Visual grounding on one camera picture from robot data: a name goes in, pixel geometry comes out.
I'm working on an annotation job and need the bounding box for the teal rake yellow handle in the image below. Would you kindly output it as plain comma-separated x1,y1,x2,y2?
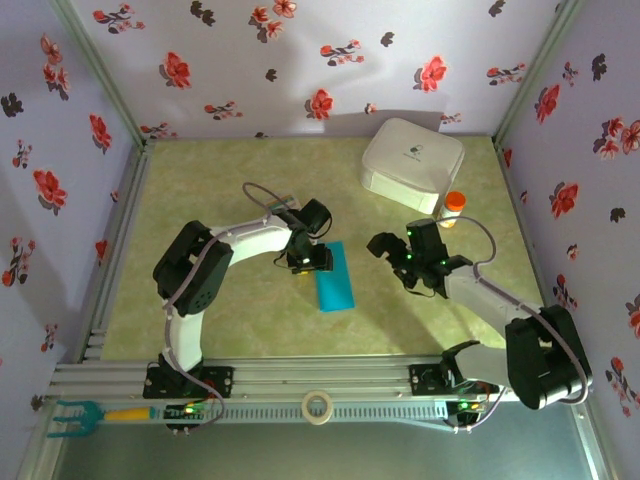
46,399,154,441

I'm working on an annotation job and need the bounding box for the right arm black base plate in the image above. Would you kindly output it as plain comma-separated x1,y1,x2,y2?
408,363,501,397

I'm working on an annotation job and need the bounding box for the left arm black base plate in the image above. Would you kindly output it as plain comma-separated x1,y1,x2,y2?
143,364,235,400

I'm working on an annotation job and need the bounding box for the left aluminium corner post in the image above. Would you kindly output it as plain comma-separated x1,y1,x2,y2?
49,0,154,149

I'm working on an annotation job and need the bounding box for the gripper thin black cable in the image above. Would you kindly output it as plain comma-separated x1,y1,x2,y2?
403,278,437,300
272,252,301,275

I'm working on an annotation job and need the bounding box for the white zip case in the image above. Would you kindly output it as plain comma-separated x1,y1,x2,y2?
360,117,466,216

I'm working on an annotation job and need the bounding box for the small printed card packet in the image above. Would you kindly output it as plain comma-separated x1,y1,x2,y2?
267,195,303,214

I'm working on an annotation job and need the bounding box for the grey slotted cable duct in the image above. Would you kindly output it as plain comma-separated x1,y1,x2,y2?
149,402,454,427

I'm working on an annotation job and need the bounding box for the left gripper thin black cable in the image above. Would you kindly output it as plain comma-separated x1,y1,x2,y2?
272,252,301,275

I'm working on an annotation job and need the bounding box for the blue paper sheet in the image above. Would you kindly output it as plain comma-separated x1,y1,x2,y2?
314,240,356,314

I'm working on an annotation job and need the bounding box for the aluminium corner post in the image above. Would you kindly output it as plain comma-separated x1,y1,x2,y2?
49,0,154,149
492,0,586,146

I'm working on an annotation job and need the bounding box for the right gripper thin black cable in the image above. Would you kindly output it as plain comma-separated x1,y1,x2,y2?
403,278,437,300

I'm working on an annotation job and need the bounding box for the orange cap pill bottle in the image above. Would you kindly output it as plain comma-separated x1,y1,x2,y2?
435,190,468,230

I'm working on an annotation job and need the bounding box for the aluminium front frame rail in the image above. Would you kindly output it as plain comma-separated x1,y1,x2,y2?
48,354,594,401

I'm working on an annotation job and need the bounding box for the aluminium lower frame bar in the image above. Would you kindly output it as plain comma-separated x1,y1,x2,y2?
569,399,620,480
14,399,69,480

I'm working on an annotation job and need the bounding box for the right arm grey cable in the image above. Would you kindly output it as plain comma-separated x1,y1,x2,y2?
437,215,592,435

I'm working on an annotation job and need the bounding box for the white tape roll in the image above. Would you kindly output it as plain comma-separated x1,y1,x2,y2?
301,389,335,426

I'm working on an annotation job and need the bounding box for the left aluminium side rail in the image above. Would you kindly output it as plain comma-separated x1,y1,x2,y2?
74,139,156,364

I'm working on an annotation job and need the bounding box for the right aluminium corner post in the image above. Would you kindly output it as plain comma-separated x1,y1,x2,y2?
492,0,586,146

